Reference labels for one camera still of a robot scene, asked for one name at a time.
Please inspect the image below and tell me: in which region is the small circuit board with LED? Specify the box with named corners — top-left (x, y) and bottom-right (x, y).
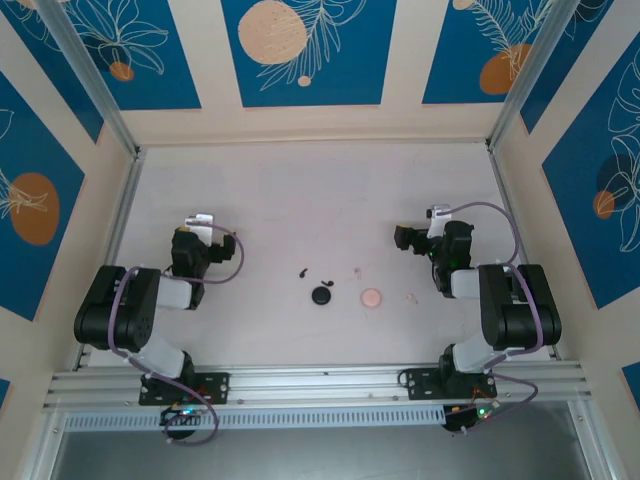
top-left (443, 402), bottom-right (501, 434)
top-left (159, 405), bottom-right (207, 426)

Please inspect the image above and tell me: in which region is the grey sheet metal panel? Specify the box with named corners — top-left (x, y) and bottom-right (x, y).
top-left (49, 429), bottom-right (594, 480)

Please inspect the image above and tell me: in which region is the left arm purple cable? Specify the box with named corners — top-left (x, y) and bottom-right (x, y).
top-left (108, 223), bottom-right (247, 446)

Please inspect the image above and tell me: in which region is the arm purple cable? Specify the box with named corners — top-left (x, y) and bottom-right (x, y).
top-left (108, 223), bottom-right (247, 446)
top-left (437, 200), bottom-right (546, 436)

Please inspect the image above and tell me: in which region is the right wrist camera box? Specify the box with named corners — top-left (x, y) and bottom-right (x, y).
top-left (426, 203), bottom-right (454, 239)

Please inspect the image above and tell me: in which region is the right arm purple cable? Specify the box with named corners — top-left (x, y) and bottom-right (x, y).
top-left (437, 200), bottom-right (546, 436)

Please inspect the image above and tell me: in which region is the aluminium table side rail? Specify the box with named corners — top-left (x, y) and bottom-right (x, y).
top-left (73, 147), bottom-right (147, 372)
top-left (487, 142), bottom-right (561, 361)

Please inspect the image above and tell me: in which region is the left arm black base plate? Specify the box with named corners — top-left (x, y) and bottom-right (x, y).
top-left (138, 371), bottom-right (231, 406)

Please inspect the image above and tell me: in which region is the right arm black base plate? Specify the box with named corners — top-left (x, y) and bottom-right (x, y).
top-left (399, 367), bottom-right (499, 401)

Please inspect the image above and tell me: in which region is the wide aluminium mounting rail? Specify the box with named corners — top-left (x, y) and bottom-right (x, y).
top-left (42, 360), bottom-right (595, 412)

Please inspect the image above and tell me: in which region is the white slotted cable duct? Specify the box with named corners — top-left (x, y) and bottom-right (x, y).
top-left (63, 405), bottom-right (448, 433)

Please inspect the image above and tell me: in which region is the aluminium corner post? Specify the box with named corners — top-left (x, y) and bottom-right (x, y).
top-left (37, 0), bottom-right (142, 159)
top-left (486, 0), bottom-right (575, 151)

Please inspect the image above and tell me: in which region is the aluminium frame bar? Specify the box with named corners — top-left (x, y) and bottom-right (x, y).
top-left (567, 399), bottom-right (621, 480)
top-left (19, 407), bottom-right (69, 480)

